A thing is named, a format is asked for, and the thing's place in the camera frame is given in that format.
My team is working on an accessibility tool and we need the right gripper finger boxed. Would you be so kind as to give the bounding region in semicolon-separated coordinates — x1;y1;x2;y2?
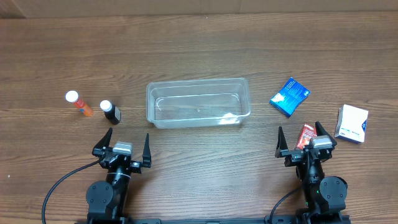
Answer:
276;126;289;152
315;121;336;145

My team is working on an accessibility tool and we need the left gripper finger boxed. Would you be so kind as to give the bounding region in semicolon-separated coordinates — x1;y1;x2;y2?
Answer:
93;128;113;149
142;134;152;164

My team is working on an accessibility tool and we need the black bottle white cap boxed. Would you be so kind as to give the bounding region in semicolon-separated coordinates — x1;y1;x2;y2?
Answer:
100;100;121;125

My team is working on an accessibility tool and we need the white box blue trim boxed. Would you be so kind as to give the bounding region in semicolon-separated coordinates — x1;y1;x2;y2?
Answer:
335;105;369;143

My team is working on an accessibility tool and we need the orange bottle white cap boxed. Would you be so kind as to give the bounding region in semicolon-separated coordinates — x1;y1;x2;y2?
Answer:
65;90;94;116

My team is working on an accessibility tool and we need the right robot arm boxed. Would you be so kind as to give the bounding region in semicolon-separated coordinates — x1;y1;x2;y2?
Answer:
264;121;351;224

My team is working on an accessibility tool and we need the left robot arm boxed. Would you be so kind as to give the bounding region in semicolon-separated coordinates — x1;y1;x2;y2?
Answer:
86;128;152;223

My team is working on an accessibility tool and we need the clear plastic container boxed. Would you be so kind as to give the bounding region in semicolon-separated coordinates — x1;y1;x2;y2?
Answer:
146;78;251;129

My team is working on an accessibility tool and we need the red and white box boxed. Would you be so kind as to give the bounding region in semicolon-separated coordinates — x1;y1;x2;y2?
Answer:
295;123;317;149

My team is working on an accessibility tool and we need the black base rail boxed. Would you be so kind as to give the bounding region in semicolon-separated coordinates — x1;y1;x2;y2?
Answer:
76;215;351;224

